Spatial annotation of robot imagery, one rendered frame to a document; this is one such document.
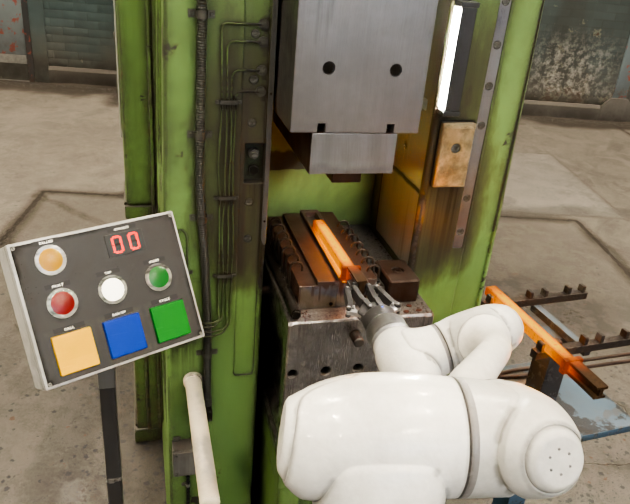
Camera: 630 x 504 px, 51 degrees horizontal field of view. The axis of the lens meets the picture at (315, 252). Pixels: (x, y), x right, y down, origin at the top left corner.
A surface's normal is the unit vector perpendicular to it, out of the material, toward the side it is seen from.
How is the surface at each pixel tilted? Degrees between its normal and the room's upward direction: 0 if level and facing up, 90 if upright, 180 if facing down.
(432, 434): 47
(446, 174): 90
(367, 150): 90
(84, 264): 60
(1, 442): 0
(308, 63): 90
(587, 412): 0
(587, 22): 90
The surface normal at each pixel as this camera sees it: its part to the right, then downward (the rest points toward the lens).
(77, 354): 0.58, -0.11
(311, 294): 0.25, 0.45
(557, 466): 0.26, 0.00
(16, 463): 0.08, -0.89
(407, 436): 0.11, -0.28
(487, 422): 0.00, -0.47
